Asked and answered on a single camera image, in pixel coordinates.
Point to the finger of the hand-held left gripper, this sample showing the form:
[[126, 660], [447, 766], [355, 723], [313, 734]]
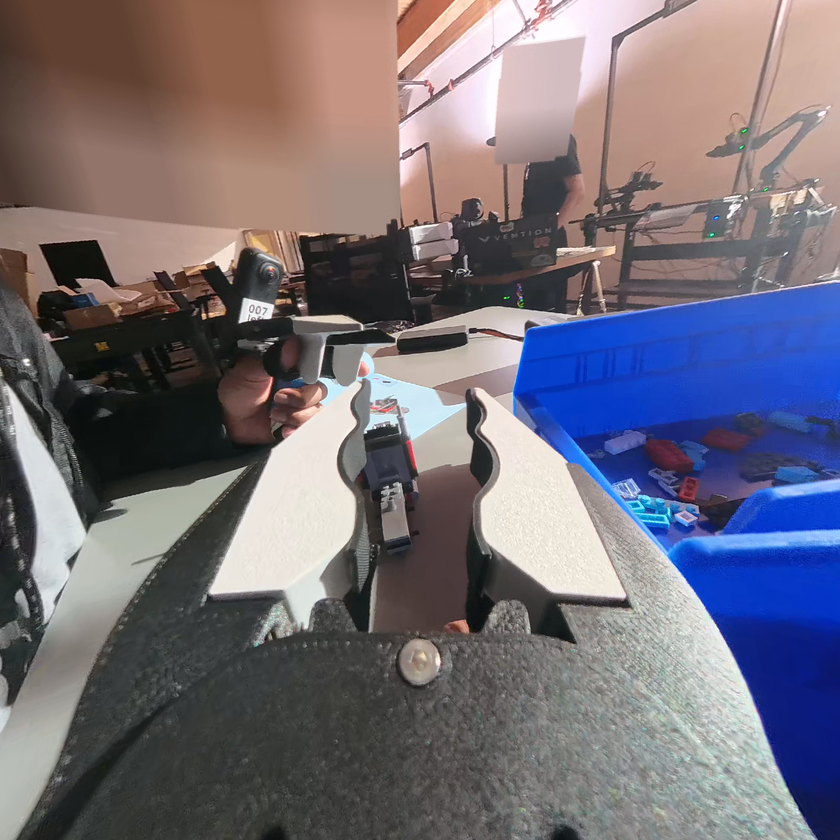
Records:
[[328, 324], [351, 364]]

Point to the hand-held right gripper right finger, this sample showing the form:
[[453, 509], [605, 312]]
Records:
[[544, 525]]

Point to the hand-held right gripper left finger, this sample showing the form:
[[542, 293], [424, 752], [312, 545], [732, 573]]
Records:
[[295, 512]]

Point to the black toy plate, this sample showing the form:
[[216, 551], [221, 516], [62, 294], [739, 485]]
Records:
[[367, 338]]

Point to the toy brick truck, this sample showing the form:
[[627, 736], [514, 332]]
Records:
[[390, 472]]

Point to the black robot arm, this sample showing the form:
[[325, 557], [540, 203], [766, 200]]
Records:
[[722, 149]]

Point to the person's left forearm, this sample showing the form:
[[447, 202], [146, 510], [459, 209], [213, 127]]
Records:
[[151, 433]]

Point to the person's left hand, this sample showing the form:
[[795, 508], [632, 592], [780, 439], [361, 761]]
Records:
[[249, 407]]

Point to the black power adapter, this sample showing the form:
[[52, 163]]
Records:
[[433, 339]]

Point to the light blue instruction booklet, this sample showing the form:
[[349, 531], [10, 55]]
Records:
[[436, 403]]

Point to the white flat box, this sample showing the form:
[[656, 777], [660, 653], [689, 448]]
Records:
[[434, 250], [432, 232]]

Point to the pile of loose toy bricks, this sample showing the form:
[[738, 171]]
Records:
[[666, 454]]

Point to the black flat panel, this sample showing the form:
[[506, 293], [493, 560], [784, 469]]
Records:
[[75, 262]]

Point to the blue bin with white card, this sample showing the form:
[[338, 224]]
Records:
[[656, 367]]

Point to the black laptop with stickers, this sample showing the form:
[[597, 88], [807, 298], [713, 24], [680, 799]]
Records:
[[512, 246]]

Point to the black metal workbench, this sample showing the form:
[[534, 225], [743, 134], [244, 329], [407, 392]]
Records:
[[682, 253]]

